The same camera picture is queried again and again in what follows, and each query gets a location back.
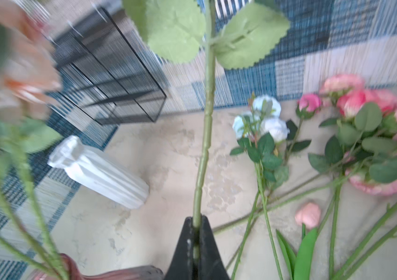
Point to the black wire mesh shelf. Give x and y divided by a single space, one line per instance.
104 76

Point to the green leafy flower stem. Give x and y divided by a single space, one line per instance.
177 30

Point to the white blue rose spray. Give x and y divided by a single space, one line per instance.
269 142

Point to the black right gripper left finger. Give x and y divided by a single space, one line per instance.
183 265

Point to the white ribbed ceramic vase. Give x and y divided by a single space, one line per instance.
94 169

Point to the pile of artificial flowers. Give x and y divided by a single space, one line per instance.
362 152

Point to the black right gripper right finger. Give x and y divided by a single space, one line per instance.
210 265

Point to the pink tulip stem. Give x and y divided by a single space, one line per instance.
299 264

